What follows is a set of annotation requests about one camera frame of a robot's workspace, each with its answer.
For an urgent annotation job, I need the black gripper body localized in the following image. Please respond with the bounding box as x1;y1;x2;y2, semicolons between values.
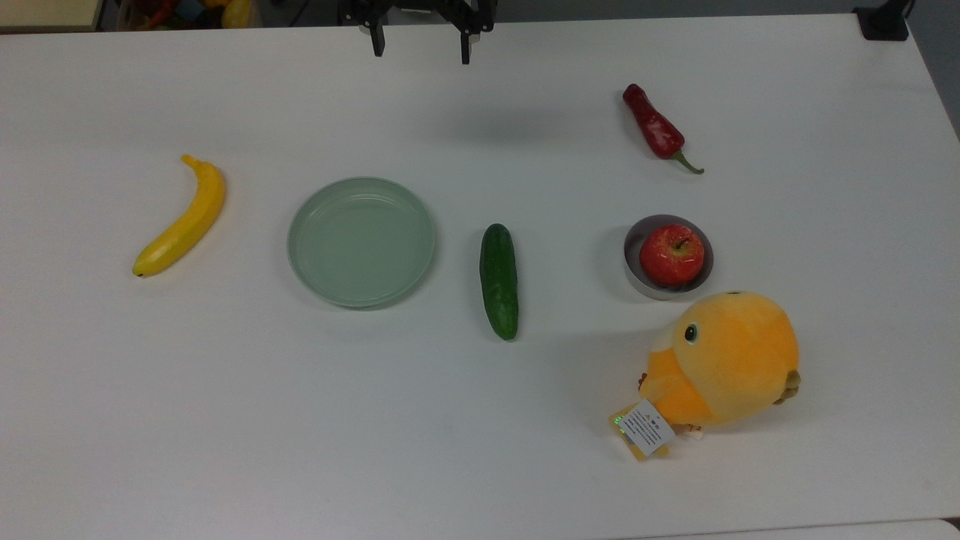
337;0;497;35

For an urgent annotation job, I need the red apple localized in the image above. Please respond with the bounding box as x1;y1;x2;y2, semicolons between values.
639;223;707;288

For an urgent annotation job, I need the small grey bowl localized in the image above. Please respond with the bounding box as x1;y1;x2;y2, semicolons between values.
623;214;715;302

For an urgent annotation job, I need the bin of toy fruit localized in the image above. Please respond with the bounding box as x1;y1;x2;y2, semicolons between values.
116;0;260;31

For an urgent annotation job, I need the pale green plate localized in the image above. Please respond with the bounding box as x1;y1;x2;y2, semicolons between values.
287;176;437;309

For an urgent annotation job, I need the red chili pepper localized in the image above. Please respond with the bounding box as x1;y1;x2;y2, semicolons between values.
622;83;706;176

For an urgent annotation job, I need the green cucumber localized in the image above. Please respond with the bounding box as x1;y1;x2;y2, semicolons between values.
479;223;520;341

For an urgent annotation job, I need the yellow banana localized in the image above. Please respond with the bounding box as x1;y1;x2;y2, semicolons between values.
132;154;227;278

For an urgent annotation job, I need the beige wooden board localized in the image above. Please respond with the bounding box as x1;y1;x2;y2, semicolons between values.
0;0;102;32

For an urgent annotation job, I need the black clamp base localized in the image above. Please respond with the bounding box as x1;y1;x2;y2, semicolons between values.
853;0;912;42

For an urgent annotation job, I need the orange plush duck toy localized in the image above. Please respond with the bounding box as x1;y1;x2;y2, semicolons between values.
637;291;802;432

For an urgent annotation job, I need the white paper hang tag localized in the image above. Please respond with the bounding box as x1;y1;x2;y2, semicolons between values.
616;400;676;457

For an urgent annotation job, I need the yellow card hang tag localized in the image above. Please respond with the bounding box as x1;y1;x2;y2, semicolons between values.
609;409;668;462

